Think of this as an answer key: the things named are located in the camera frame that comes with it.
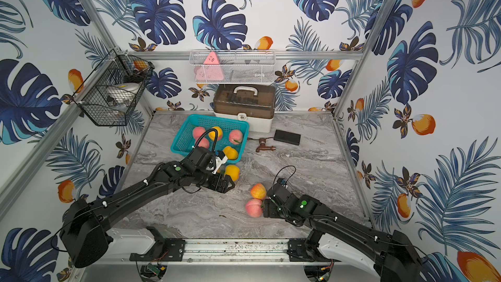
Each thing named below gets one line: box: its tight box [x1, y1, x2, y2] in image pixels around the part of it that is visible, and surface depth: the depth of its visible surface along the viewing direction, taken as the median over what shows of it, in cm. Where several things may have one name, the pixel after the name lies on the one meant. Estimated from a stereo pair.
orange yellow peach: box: [249, 182, 267, 201], surface depth 87 cm
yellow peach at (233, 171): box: [224, 164, 241, 182], surface depth 92 cm
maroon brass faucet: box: [255, 137, 276, 153], surface depth 106 cm
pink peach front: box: [245, 198, 263, 218], surface depth 82 cm
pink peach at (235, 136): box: [228, 129, 244, 145], surface depth 103 cm
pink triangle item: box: [193, 51, 225, 82], surface depth 92 cm
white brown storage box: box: [212, 84, 276, 134], surface depth 105 cm
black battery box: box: [273, 129, 301, 147], surface depth 109 cm
